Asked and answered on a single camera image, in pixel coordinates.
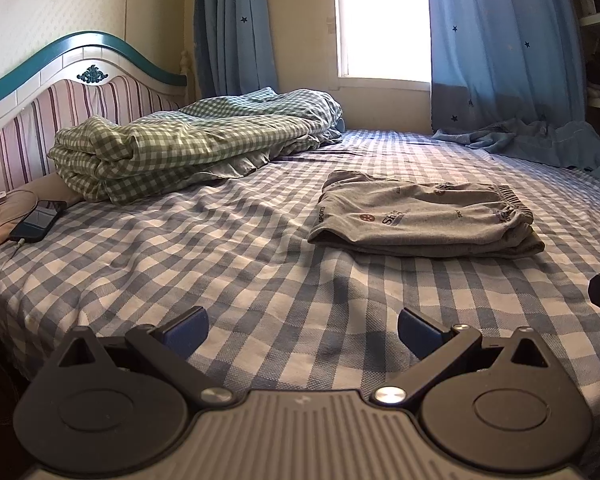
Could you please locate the wide blue star curtain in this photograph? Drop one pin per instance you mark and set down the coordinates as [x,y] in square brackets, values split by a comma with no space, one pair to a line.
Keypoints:
[500,35]

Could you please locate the bright window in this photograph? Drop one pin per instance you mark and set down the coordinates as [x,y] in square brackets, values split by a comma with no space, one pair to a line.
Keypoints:
[382,15]

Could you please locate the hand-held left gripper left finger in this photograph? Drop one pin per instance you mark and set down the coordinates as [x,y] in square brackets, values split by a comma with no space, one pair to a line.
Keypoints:
[187,332]

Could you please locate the striped headboard with teal trim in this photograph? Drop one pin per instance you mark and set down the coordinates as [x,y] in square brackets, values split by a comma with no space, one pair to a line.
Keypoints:
[45,105]

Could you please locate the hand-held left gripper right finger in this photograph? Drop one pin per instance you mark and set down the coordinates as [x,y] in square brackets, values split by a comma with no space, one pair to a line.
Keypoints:
[417,332]

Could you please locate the blue checked bed sheet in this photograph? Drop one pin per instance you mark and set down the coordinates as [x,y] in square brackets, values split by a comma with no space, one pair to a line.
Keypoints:
[205,270]

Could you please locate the pink pillow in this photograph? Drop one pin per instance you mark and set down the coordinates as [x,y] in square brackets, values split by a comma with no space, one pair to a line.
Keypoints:
[15,205]

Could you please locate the black smartphone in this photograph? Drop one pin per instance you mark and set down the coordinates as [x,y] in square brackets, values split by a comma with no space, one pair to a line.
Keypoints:
[37,221]

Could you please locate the grey printed pants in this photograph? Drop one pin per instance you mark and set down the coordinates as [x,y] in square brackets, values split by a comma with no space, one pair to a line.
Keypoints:
[420,220]

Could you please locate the narrow blue star curtain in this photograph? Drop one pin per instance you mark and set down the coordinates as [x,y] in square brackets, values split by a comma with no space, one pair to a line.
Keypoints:
[235,25]

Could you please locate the green checked quilt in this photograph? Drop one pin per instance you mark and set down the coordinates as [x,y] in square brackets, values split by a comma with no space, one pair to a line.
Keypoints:
[190,145]

